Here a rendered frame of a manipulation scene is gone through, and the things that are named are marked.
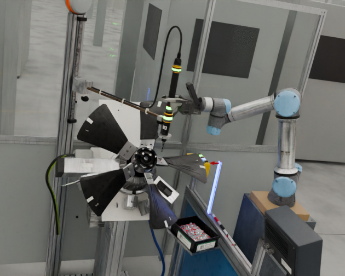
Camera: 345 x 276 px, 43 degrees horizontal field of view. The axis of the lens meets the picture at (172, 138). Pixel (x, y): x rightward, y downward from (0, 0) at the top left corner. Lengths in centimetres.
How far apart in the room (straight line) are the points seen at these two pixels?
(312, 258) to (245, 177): 171
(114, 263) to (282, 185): 107
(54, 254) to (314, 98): 404
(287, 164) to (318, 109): 390
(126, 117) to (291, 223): 116
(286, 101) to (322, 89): 392
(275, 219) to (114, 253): 109
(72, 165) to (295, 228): 112
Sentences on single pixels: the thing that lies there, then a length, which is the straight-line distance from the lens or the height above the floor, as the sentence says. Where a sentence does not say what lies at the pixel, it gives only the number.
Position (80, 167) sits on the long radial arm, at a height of 111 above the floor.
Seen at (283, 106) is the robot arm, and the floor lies 160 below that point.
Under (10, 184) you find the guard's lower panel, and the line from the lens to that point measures 301.
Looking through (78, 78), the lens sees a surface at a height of 145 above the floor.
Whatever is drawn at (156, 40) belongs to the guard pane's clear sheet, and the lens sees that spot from 284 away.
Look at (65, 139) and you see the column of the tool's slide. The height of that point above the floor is 105.
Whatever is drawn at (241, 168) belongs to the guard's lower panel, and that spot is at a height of 81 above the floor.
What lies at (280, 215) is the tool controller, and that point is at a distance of 191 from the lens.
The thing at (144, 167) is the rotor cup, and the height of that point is 119.
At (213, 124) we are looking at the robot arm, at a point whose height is 141.
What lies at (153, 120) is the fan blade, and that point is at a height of 136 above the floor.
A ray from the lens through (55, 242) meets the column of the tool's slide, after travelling 309.
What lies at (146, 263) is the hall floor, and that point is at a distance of 353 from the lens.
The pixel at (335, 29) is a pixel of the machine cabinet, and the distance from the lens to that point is 594.
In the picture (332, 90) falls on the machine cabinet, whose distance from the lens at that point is 613.
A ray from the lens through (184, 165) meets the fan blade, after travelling 231.
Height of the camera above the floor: 209
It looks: 20 degrees down
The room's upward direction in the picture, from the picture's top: 10 degrees clockwise
